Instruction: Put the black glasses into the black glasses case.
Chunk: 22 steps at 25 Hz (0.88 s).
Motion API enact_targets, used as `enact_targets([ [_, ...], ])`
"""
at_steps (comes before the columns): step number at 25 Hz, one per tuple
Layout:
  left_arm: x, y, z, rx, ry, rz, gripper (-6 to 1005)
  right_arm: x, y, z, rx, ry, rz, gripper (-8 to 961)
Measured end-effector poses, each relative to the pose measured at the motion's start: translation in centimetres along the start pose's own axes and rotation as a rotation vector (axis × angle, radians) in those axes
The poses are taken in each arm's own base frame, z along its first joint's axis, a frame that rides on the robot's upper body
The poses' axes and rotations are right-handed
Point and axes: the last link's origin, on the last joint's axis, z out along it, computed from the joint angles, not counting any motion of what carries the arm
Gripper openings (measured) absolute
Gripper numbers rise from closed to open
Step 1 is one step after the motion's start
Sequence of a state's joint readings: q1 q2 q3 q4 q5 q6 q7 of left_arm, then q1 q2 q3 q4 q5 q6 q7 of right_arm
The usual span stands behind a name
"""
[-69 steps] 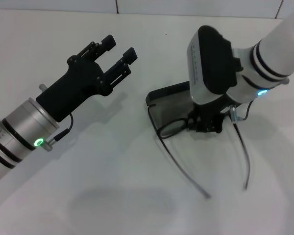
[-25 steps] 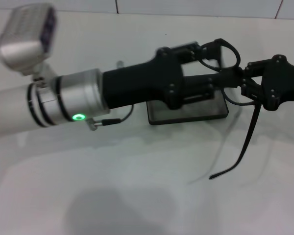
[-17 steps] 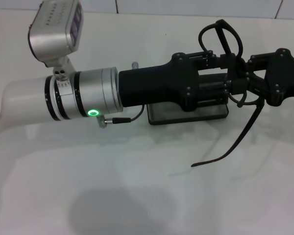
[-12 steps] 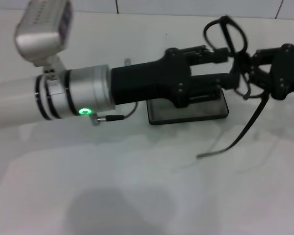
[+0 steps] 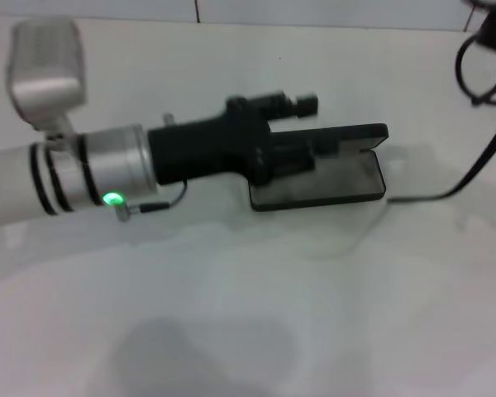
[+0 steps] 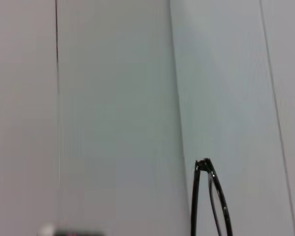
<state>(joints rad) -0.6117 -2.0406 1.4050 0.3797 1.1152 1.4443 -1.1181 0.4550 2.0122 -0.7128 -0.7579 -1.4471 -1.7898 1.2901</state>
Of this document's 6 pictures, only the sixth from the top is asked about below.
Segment black glasses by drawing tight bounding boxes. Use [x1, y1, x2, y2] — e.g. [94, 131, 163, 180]
[190, 157, 234, 236]

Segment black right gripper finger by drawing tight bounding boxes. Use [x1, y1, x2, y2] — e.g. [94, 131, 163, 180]
[54, 229, 104, 236]

